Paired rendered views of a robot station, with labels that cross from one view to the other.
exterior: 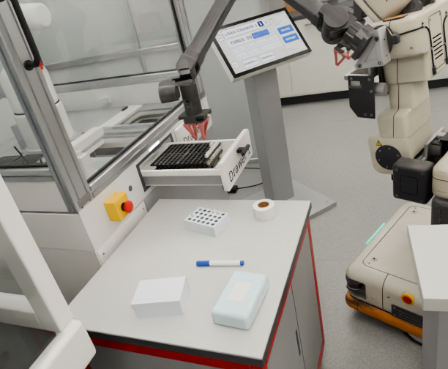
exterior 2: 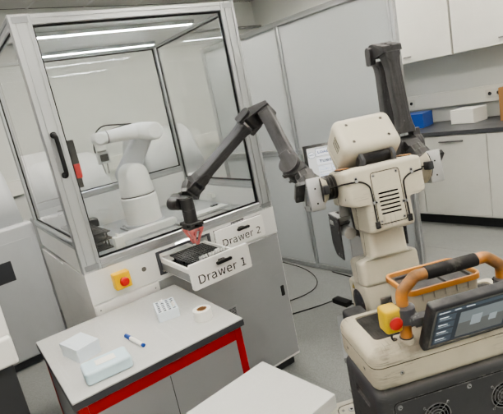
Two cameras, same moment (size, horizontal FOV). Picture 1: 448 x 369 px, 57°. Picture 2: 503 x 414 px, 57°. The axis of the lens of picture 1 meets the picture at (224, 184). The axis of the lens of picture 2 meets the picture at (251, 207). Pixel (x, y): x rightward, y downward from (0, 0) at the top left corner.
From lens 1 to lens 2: 118 cm
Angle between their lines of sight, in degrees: 33
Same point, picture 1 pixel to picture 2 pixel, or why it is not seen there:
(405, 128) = (363, 277)
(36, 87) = (68, 189)
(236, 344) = (74, 391)
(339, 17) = (289, 163)
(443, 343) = not seen: outside the picture
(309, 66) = not seen: outside the picture
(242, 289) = (107, 358)
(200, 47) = (202, 172)
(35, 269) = not seen: outside the picture
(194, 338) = (66, 379)
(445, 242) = (260, 384)
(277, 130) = not seen: hidden behind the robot
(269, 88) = not seen: hidden behind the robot
